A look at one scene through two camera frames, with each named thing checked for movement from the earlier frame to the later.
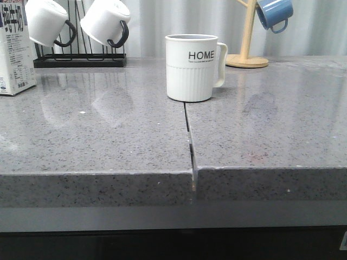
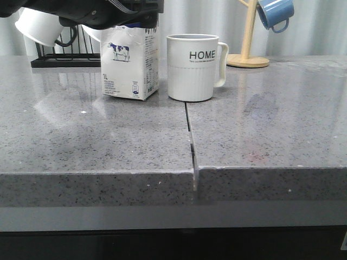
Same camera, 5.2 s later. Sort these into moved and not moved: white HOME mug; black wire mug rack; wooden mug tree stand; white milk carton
Moved: white milk carton
Not moved: black wire mug rack; wooden mug tree stand; white HOME mug
